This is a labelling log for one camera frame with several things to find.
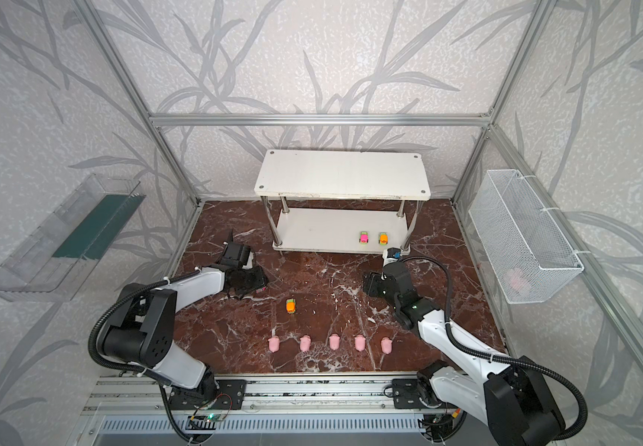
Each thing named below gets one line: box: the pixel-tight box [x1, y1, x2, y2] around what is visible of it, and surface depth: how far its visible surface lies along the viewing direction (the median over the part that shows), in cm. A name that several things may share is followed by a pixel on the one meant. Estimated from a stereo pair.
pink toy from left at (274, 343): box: [267, 335, 280, 353], surface depth 83 cm
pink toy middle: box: [328, 333, 341, 351], surface depth 84 cm
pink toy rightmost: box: [380, 336, 394, 355], surface depth 82 cm
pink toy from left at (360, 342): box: [354, 333, 367, 352], surface depth 84 cm
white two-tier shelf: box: [253, 149, 432, 254], surface depth 101 cm
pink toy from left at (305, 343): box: [299, 335, 312, 353], surface depth 83 cm
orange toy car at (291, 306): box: [286, 298, 297, 315], surface depth 90 cm
